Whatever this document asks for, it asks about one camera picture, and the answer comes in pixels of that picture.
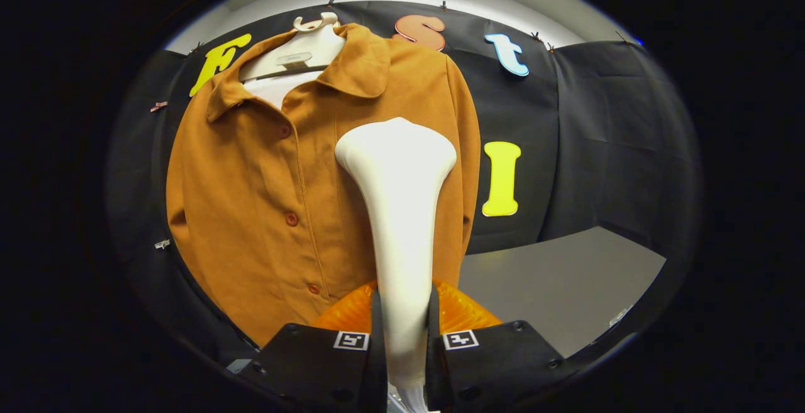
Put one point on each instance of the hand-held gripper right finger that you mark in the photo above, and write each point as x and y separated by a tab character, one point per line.
497	363

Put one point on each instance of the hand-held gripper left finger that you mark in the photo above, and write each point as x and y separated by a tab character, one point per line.
314	363

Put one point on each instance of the white garment steamer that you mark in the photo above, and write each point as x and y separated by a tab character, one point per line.
399	212

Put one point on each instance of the brown button-up shirt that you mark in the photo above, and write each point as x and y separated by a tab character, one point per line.
251	199

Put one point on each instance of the grey cabinet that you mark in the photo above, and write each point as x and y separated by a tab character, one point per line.
553	281

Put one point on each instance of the black backdrop cloth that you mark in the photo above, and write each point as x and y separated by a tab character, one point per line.
616	149

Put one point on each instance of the reddish clip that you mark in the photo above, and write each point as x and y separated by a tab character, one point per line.
158	106

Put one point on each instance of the white mannequin torso stand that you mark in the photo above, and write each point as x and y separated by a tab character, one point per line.
295	55

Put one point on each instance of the row of black clips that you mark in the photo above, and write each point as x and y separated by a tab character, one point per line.
443	5

